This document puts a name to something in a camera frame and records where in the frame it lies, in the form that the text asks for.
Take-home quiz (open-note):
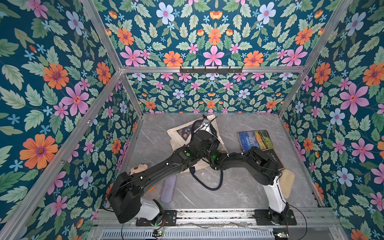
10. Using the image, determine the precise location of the blue cover book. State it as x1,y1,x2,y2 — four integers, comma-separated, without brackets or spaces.
238,130,274,151

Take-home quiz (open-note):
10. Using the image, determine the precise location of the brown cover book barcode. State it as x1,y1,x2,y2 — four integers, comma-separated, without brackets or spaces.
263,148,285,170

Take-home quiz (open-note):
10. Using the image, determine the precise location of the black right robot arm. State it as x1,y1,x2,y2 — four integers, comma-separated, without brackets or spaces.
205,147,290,224

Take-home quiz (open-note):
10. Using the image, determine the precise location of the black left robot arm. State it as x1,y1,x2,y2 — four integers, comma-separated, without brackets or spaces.
107,130,220,225

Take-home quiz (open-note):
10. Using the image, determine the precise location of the purple pouch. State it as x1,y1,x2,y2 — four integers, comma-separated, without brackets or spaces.
161,175,177,204

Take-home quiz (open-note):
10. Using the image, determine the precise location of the plush doll toy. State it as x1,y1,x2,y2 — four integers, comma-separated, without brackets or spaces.
129,164,148,176

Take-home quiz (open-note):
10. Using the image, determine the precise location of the beige pouch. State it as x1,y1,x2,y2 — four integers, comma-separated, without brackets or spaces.
279,169,295,199

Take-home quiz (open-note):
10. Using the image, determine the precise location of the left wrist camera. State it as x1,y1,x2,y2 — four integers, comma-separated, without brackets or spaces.
199,118,213,134

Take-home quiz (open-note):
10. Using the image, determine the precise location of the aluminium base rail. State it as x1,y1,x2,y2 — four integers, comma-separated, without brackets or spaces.
88,208,348,240

